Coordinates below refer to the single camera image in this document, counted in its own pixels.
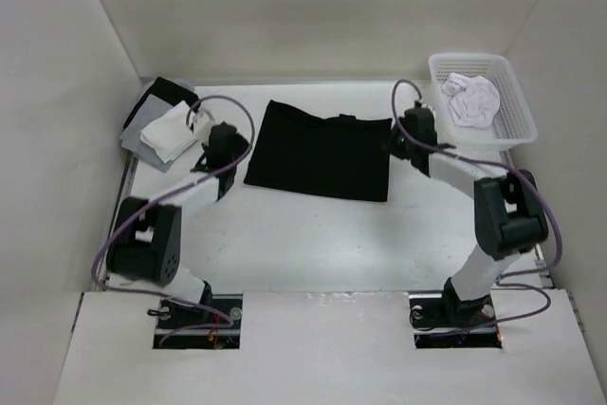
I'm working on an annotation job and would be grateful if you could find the crumpled pink tank top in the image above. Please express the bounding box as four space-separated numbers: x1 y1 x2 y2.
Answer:
442 73 501 129

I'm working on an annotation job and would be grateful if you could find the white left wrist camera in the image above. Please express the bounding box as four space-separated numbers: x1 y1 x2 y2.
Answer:
189 109 215 140

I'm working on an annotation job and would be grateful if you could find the black tank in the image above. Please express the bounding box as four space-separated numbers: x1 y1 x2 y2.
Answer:
122 77 198 129
244 101 392 203

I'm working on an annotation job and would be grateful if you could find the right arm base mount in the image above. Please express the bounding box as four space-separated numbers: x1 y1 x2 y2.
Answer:
409 294 502 349

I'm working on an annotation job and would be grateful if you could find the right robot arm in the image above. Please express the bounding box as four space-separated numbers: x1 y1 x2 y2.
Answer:
388 104 548 325

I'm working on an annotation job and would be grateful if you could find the white plastic basket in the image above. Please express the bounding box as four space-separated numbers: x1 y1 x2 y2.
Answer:
428 52 538 152

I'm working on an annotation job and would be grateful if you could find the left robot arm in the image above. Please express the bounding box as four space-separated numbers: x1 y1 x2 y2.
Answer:
105 122 250 328

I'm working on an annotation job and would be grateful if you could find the folded white tank top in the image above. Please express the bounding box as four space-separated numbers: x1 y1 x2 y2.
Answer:
139 101 196 163

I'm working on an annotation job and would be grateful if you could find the folded black tank top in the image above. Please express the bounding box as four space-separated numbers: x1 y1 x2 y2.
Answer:
122 77 198 129

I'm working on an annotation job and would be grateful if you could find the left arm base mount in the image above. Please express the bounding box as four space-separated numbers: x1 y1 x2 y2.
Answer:
147 294 244 351

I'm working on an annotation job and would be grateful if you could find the folded grey tank top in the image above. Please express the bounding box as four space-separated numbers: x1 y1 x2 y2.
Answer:
119 78 197 175

